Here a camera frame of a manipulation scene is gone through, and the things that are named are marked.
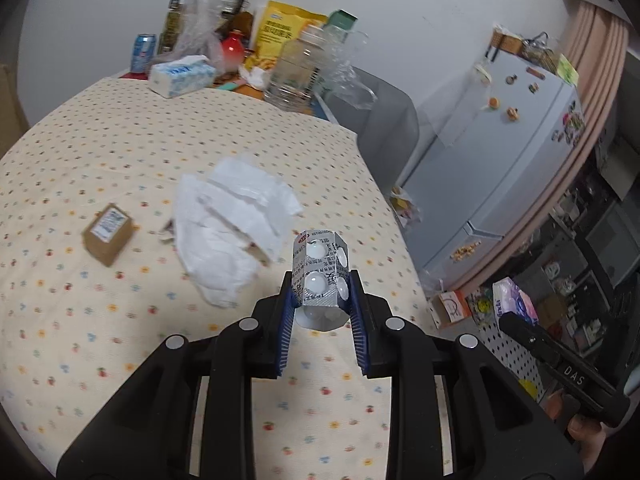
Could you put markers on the dark shelf unit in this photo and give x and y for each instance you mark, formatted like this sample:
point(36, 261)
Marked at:
point(575, 260)

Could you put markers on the white fridge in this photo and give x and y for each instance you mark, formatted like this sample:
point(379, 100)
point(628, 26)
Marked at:
point(500, 170)

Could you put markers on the hanging bag with yellow items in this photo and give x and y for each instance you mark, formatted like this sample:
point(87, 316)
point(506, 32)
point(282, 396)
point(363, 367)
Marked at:
point(406, 207)

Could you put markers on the jar with yellow contents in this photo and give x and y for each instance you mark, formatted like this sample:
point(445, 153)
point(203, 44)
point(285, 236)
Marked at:
point(172, 20)

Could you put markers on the small white orange box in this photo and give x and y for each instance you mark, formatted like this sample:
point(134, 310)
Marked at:
point(455, 309)

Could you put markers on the green box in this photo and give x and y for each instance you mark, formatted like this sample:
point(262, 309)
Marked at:
point(342, 21)

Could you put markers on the white paper pack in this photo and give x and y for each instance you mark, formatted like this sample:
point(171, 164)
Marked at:
point(259, 25)

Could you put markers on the blue soda can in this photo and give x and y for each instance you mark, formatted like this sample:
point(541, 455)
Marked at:
point(142, 55)

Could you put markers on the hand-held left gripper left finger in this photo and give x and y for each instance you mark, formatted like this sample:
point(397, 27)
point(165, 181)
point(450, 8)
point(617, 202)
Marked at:
point(284, 330)

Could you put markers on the yellow snack bag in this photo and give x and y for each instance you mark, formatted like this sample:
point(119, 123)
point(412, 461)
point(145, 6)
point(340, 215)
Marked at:
point(282, 22)

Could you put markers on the crumpled white napkin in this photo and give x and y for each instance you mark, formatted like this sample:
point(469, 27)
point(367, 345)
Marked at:
point(256, 77)

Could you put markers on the small brown cardboard box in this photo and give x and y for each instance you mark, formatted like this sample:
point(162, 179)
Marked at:
point(107, 237)

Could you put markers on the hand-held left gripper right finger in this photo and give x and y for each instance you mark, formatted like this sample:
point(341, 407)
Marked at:
point(359, 330)

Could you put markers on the white blue tissue pack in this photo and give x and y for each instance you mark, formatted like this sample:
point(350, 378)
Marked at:
point(180, 76)

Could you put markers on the silver pill blister pack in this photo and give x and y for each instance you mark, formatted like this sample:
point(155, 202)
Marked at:
point(315, 280)

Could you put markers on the small torn wrapper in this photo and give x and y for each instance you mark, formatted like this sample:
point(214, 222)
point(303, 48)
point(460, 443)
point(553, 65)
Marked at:
point(167, 234)

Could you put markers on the person's right hand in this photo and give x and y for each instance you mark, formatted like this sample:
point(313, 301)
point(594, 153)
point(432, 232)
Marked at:
point(587, 440)

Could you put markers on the burger fridge magnet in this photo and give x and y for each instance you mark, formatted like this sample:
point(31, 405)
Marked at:
point(495, 103)

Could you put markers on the clear plastic bag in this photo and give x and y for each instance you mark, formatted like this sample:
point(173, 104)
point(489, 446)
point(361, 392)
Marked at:
point(200, 30)

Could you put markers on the purple tissue pack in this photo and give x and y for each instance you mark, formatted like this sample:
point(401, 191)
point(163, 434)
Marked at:
point(515, 302)

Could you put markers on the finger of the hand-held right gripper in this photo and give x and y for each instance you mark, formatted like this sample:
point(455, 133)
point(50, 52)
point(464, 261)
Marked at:
point(560, 360)

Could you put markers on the white crumpled plastic bag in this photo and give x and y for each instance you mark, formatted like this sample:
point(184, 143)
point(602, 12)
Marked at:
point(225, 220)

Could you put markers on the white pegboard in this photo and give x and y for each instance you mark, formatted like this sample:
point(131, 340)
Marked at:
point(505, 355)

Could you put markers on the crumpled clear plastic wrap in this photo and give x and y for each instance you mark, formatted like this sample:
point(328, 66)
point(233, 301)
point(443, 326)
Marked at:
point(350, 72)

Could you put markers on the clear plastic bottle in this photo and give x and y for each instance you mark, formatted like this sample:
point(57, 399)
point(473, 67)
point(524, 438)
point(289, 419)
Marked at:
point(295, 70)

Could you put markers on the brown figure fridge magnet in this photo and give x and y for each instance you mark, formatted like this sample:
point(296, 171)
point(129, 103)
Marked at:
point(512, 114)

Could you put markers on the red round bottle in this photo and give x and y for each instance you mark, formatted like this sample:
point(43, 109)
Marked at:
point(232, 52)

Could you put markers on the grey chair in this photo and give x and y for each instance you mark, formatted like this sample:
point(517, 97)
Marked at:
point(385, 125)

